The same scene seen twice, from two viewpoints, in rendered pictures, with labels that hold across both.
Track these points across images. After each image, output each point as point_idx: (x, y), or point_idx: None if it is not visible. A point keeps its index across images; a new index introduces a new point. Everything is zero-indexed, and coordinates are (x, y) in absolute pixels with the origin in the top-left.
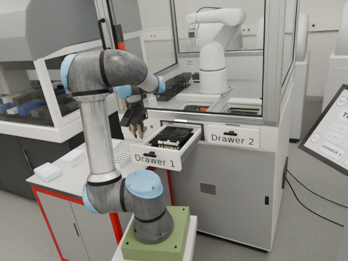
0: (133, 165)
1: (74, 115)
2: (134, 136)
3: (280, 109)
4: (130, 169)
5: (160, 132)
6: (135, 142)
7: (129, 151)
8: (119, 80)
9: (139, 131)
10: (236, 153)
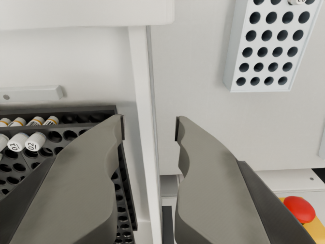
0: (192, 36)
1: None
2: (178, 117)
3: None
4: (192, 2)
5: (122, 212)
6: (265, 165)
7: (261, 118)
8: None
9: (92, 154)
10: None
